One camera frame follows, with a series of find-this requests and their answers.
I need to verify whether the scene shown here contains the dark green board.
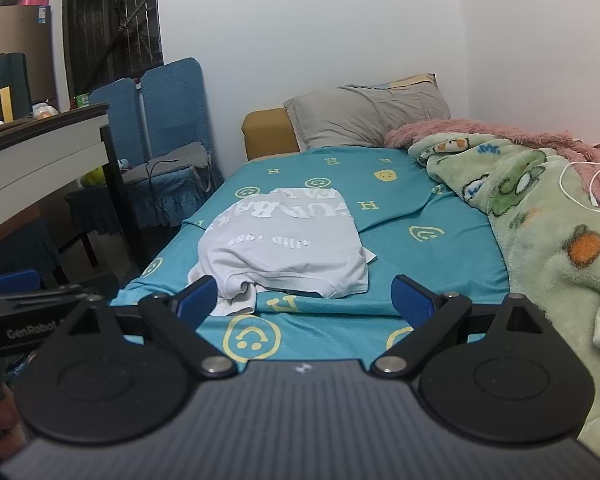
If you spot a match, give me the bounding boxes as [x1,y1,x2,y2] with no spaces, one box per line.
[0,52,32,126]

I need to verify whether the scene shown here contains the teal smiley print bed sheet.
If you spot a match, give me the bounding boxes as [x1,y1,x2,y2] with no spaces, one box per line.
[110,145,512,364]

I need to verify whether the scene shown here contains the dark window with grille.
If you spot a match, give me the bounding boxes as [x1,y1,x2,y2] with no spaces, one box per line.
[62,0,164,106]

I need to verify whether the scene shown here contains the cardboard box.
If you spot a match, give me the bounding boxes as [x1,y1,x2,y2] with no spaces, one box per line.
[0,5,59,111]

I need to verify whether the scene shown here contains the black cable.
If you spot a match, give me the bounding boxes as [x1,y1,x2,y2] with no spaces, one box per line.
[146,156,182,227]

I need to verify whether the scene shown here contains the person's left hand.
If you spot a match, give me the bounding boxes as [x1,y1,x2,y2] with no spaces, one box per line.
[0,397,28,463]

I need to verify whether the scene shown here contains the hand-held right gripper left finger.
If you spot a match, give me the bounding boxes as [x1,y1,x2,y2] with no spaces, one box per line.
[55,276,238,377]

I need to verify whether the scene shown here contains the yellow patterned pillow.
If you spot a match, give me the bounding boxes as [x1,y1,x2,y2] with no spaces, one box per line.
[390,73,438,90]

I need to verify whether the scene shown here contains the dark blue cloth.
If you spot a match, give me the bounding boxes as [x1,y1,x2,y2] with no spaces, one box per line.
[0,215,63,288]

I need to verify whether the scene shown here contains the white desk with black legs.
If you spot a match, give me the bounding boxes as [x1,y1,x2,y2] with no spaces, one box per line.
[0,102,149,273]

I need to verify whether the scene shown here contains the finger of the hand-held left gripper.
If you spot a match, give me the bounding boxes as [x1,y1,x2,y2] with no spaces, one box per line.
[0,269,103,312]

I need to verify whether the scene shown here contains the green cartoon print blanket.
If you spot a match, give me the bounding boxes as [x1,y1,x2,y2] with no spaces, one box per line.
[407,132,600,466]

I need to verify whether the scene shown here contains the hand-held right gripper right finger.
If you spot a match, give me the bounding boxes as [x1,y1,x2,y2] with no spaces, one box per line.
[370,274,551,377]

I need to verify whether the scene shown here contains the blue covered chair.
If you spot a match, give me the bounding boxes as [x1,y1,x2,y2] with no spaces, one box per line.
[122,57,226,227]
[64,78,147,268]

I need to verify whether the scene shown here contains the pink fluffy blanket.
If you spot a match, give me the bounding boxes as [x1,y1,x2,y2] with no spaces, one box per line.
[384,119,600,212]

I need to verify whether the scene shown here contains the white t-shirt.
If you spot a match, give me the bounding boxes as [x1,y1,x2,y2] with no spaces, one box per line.
[187,187,378,317]

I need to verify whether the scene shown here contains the white cable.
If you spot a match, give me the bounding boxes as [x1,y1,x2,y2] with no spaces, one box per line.
[559,154,600,219]

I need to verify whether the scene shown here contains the grey pillow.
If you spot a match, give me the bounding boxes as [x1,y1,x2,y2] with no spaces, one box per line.
[283,80,452,150]

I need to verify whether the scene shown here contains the grey cloth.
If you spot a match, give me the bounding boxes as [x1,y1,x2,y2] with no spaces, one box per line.
[122,141,212,187]

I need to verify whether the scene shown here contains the yellow bed headboard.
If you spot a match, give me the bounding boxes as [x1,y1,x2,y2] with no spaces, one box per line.
[242,107,302,161]

